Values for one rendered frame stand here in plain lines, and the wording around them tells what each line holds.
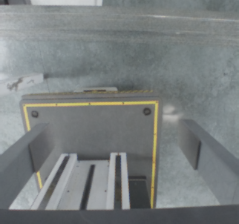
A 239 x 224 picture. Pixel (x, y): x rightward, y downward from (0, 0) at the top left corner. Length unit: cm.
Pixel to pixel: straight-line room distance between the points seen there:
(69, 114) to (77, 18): 58
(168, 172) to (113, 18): 127
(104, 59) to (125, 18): 77
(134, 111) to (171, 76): 44
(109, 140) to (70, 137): 20
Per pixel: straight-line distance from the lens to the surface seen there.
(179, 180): 152
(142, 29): 33
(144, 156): 93
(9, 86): 82
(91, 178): 83
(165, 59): 112
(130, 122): 82
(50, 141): 17
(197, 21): 36
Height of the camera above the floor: 108
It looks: 74 degrees down
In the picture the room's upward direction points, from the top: 179 degrees clockwise
